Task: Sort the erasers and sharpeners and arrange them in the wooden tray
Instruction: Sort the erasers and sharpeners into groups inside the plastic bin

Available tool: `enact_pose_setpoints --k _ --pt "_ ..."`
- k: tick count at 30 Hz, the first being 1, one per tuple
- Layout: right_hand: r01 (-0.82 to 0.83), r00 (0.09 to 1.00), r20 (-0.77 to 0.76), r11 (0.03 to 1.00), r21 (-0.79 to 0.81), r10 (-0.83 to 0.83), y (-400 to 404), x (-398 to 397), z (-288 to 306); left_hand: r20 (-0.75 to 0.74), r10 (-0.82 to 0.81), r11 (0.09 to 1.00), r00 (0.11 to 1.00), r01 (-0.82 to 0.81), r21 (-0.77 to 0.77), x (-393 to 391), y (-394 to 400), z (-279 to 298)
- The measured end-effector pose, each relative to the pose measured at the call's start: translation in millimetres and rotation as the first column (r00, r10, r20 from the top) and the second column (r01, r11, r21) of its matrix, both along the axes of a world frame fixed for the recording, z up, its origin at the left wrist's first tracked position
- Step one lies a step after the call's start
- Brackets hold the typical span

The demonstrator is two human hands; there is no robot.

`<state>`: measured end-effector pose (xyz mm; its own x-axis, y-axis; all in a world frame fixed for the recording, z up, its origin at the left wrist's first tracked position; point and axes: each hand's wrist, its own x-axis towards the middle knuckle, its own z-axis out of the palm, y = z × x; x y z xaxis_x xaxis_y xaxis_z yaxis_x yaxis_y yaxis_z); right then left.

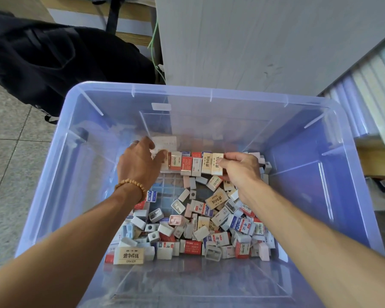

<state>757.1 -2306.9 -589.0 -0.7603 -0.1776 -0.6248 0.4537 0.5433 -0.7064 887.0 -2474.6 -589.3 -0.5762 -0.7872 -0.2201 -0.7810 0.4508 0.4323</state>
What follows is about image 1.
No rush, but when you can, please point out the person's right hand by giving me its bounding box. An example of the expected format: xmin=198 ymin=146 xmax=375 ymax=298
xmin=217 ymin=152 xmax=263 ymax=195

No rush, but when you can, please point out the person's left hand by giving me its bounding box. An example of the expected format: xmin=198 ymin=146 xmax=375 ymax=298
xmin=115 ymin=136 xmax=169 ymax=198

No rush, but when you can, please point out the pile of boxed erasers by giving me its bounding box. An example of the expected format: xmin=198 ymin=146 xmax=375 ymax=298
xmin=104 ymin=151 xmax=277 ymax=266

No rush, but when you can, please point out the clear plastic storage bin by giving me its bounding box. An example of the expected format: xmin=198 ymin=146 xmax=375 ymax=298
xmin=16 ymin=81 xmax=385 ymax=308

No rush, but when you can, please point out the person's right forearm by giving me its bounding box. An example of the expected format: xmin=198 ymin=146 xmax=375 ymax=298
xmin=237 ymin=183 xmax=385 ymax=308

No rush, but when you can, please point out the person's left forearm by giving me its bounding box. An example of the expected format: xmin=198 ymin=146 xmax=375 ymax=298
xmin=0 ymin=186 xmax=145 ymax=308

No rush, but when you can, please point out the white cabinet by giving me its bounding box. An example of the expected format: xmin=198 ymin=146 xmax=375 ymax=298
xmin=155 ymin=0 xmax=385 ymax=97

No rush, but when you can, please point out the black backpack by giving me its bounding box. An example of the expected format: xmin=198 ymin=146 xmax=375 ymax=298
xmin=0 ymin=8 xmax=161 ymax=122

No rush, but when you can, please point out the stack of white blue books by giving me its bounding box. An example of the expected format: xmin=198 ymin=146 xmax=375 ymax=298
xmin=321 ymin=41 xmax=385 ymax=164

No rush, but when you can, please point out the beaded wooden bracelet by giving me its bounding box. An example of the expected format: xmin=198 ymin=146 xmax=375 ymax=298
xmin=114 ymin=179 xmax=148 ymax=201

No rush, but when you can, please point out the green cable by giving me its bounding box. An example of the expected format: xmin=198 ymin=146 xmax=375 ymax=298
xmin=148 ymin=16 xmax=166 ymax=82

